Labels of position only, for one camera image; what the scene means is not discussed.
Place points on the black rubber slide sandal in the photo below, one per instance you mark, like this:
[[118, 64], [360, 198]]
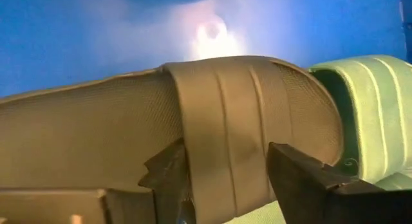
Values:
[[96, 130]]

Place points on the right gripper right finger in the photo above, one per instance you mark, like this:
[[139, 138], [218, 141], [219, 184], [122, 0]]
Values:
[[296, 185]]

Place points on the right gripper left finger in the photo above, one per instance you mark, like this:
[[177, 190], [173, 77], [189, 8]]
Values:
[[170, 185]]

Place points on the blue plastic bin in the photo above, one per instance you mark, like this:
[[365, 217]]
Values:
[[64, 40]]

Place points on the green rubber slide sandal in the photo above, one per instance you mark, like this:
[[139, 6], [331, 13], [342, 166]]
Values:
[[254, 216], [380, 114]]

